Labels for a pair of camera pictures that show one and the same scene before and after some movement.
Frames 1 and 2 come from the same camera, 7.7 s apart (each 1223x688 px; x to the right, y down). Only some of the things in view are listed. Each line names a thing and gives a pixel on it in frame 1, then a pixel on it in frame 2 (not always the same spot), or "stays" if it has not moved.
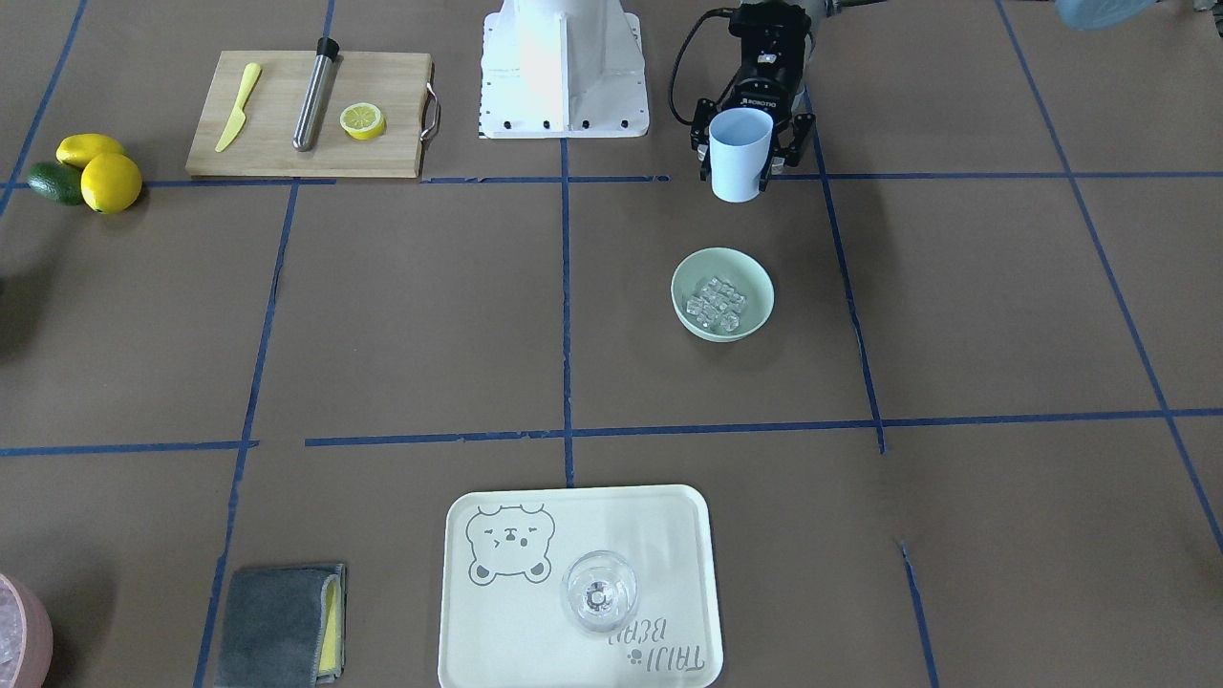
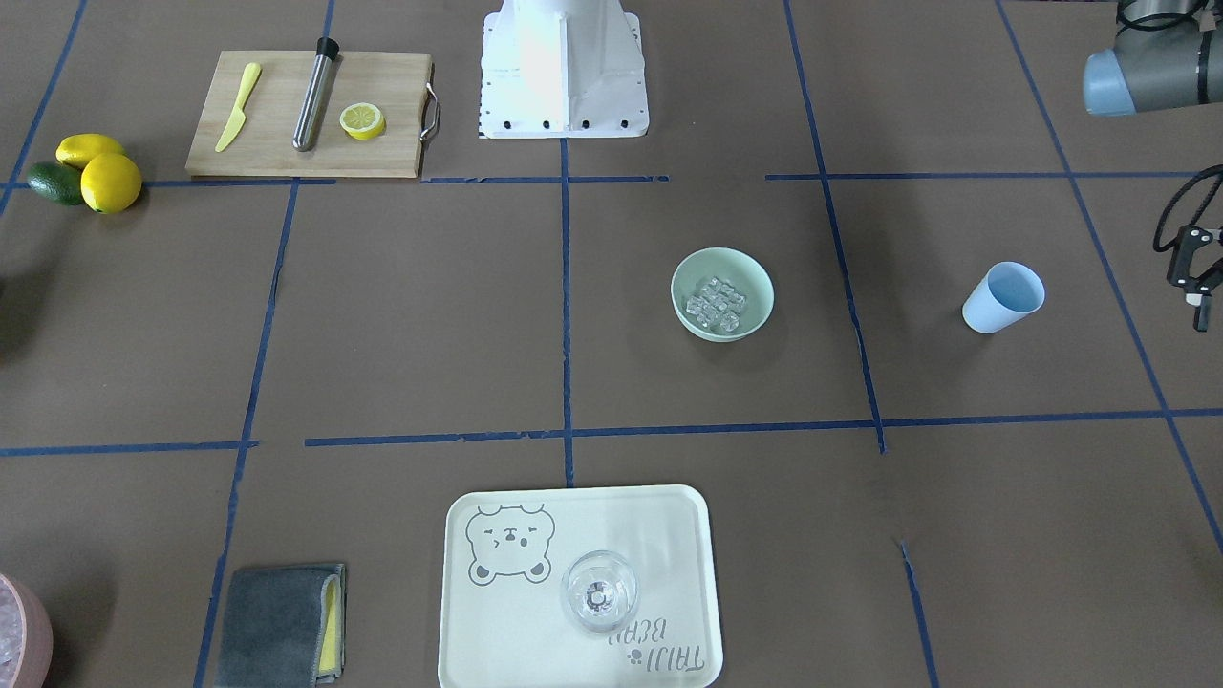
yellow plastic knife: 239,116 stays
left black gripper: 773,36 → 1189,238
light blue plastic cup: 740,140 → 1008,291
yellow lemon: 111,182 stays
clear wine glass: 599,591 stays
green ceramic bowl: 719,294 stays
